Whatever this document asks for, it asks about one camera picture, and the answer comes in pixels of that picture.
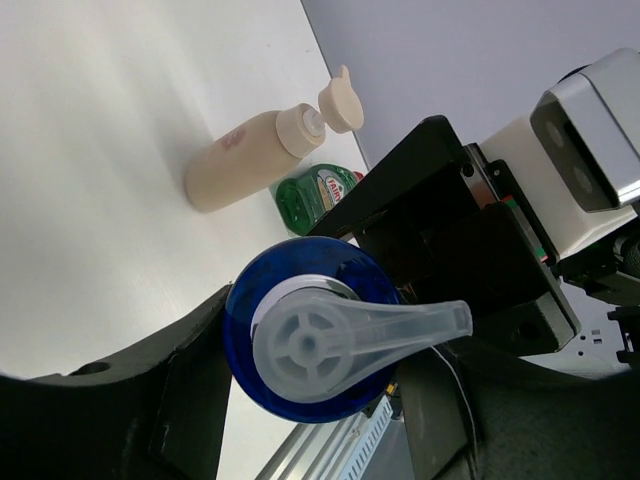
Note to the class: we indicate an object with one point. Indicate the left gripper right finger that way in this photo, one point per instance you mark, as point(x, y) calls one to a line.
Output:
point(485, 415)

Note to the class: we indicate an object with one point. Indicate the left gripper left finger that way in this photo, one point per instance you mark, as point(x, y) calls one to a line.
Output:
point(154, 410)

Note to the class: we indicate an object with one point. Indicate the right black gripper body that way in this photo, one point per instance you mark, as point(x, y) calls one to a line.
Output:
point(423, 221)

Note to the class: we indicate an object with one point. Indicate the orange blue pump bottle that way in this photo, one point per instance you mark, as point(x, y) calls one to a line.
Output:
point(313, 329)

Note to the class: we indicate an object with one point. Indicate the beige pump bottle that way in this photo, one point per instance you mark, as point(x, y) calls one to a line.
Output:
point(270, 145)

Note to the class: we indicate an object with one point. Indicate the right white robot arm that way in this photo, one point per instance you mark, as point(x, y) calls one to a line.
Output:
point(607, 270)

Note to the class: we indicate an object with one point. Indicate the green dish soap bottle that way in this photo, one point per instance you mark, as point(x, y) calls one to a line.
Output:
point(303, 200)

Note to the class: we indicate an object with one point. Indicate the aluminium mounting rail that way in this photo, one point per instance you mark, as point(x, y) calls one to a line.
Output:
point(337, 450)

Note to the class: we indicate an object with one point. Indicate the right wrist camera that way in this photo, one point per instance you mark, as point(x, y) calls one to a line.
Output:
point(576, 155)

